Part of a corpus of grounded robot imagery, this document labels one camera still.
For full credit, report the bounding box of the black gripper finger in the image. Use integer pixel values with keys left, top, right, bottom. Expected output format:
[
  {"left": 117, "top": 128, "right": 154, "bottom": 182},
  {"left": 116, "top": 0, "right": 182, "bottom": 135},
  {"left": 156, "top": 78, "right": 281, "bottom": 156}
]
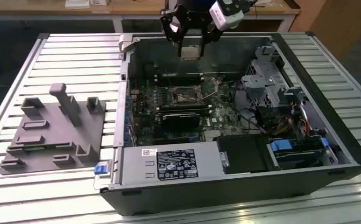
[
  {"left": 198, "top": 23, "right": 224, "bottom": 57},
  {"left": 161, "top": 4, "right": 189, "bottom": 57}
]

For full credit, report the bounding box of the silver CPU plate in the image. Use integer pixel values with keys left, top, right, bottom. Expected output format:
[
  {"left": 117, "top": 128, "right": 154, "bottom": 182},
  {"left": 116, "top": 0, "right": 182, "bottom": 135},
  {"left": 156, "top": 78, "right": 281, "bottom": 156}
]
[{"left": 181, "top": 45, "right": 202, "bottom": 61}]

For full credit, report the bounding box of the black RAM slot bank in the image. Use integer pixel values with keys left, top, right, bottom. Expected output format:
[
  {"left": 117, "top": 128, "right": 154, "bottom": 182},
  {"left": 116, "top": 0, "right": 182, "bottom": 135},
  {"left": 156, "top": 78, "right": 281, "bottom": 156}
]
[
  {"left": 160, "top": 105, "right": 209, "bottom": 114},
  {"left": 156, "top": 72, "right": 205, "bottom": 86}
]

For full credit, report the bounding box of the CPU socket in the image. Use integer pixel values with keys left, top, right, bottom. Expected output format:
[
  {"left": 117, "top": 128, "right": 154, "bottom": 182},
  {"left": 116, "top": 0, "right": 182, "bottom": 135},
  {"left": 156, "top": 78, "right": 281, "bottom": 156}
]
[{"left": 172, "top": 85, "right": 205, "bottom": 105}]

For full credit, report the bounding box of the black plastic drive cover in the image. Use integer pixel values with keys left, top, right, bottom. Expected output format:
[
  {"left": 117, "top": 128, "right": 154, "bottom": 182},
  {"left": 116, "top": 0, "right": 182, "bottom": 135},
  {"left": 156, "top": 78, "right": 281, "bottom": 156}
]
[{"left": 213, "top": 134, "right": 277, "bottom": 175}]

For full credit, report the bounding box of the wooden desk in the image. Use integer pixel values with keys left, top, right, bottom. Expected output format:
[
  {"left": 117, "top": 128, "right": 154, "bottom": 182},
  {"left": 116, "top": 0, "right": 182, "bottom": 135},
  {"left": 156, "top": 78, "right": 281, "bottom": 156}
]
[{"left": 0, "top": 0, "right": 301, "bottom": 33}]

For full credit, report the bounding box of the metal drive cage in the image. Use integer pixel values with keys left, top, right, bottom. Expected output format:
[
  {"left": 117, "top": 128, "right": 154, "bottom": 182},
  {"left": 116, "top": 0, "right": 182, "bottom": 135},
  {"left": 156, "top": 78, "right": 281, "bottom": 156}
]
[{"left": 241, "top": 45, "right": 309, "bottom": 108}]

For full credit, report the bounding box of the green motherboard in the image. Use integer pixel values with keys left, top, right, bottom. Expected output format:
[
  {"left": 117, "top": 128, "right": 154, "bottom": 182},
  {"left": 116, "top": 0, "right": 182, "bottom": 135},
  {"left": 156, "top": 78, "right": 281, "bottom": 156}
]
[{"left": 129, "top": 74, "right": 247, "bottom": 147}]

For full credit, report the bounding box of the black graphics card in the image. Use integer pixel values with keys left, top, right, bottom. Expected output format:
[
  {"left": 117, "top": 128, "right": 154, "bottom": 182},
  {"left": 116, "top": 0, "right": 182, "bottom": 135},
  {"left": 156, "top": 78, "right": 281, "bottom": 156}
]
[{"left": 161, "top": 112, "right": 202, "bottom": 128}]

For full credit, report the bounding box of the wooden cabinet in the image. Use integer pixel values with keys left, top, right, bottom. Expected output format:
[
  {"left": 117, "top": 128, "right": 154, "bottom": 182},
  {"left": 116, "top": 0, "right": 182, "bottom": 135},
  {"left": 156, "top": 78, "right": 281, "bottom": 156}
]
[{"left": 291, "top": 0, "right": 361, "bottom": 60}]

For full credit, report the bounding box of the small silver heatsink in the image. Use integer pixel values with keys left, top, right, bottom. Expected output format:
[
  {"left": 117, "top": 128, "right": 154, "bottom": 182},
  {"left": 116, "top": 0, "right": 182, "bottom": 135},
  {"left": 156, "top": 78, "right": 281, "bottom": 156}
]
[{"left": 204, "top": 130, "right": 221, "bottom": 140}]

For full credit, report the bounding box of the blue disk carrier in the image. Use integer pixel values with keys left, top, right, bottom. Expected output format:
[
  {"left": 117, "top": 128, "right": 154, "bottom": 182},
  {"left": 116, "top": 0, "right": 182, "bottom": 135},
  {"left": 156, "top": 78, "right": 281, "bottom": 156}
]
[{"left": 269, "top": 137, "right": 293, "bottom": 154}]

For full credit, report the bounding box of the grey parts rack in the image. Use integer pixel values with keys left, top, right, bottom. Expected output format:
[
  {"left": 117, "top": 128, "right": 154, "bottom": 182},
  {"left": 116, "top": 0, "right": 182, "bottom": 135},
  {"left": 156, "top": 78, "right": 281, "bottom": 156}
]
[{"left": 0, "top": 83, "right": 109, "bottom": 175}]

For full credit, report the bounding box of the silver power supply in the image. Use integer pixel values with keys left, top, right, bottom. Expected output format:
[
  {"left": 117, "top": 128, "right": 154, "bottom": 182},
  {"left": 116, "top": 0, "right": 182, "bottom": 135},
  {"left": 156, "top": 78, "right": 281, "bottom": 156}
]
[{"left": 118, "top": 141, "right": 227, "bottom": 186}]

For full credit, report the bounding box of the blue case latch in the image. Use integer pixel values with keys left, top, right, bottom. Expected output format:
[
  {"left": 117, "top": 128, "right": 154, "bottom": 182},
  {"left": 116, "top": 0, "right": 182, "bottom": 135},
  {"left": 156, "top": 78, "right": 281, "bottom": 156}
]
[{"left": 94, "top": 164, "right": 110, "bottom": 175}]

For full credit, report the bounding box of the black PC case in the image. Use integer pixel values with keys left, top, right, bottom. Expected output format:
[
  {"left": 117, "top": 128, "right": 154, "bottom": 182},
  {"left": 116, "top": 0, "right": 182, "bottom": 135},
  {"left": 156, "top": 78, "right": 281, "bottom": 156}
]
[{"left": 100, "top": 32, "right": 361, "bottom": 217}]

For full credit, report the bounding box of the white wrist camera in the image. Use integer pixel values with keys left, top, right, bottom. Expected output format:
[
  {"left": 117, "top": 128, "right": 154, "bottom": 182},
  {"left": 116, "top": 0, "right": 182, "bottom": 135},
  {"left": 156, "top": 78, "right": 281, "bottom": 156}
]
[{"left": 209, "top": 0, "right": 251, "bottom": 30}]

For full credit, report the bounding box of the grey case handle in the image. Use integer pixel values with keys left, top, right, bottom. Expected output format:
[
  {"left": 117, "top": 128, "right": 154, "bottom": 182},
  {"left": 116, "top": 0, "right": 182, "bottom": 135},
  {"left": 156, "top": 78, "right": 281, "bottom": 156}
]
[{"left": 118, "top": 35, "right": 141, "bottom": 51}]

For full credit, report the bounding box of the black wire bundle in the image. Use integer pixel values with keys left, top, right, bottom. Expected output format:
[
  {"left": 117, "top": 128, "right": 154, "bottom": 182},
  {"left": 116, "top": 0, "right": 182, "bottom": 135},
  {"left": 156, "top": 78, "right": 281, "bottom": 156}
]
[{"left": 235, "top": 108, "right": 269, "bottom": 135}]

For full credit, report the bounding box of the orange yellow wire bundle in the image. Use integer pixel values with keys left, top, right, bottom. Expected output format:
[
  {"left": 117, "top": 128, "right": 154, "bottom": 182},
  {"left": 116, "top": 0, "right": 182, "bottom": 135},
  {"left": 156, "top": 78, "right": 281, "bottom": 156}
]
[{"left": 273, "top": 102, "right": 312, "bottom": 136}]

